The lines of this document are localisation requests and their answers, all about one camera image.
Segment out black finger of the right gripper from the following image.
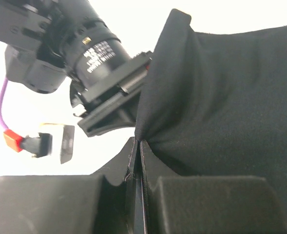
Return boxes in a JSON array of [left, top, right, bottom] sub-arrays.
[[78, 90, 140, 137]]

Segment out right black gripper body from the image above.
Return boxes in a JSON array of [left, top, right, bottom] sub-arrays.
[[70, 51, 152, 112]]

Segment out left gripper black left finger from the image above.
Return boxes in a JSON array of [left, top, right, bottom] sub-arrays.
[[0, 138, 137, 234]]

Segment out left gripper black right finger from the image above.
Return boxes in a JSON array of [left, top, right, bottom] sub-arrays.
[[139, 141, 287, 234]]

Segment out black t shirt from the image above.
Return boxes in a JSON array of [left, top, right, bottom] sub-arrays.
[[135, 9, 287, 215]]

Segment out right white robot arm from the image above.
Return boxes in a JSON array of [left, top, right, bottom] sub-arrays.
[[0, 0, 152, 137]]

